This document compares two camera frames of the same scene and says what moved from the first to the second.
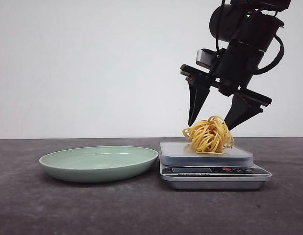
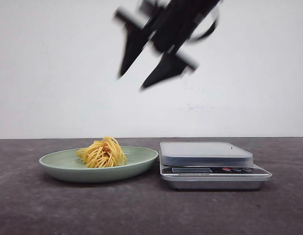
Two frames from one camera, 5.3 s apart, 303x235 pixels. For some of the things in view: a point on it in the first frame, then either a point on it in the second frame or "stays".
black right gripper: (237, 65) -> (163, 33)
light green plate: (97, 164) stays
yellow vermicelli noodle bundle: (209, 136) -> (106, 152)
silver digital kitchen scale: (182, 168) stays
